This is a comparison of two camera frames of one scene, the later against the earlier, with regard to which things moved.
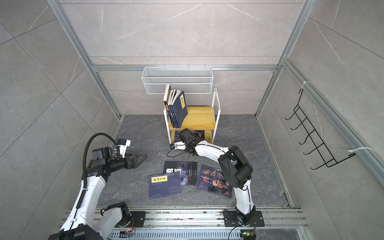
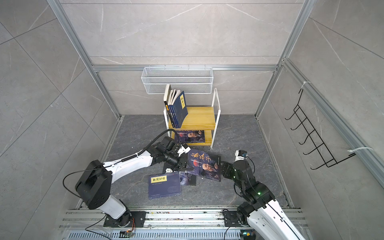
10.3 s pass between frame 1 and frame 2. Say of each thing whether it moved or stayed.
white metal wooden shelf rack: stayed
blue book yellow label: stayed
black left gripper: moved
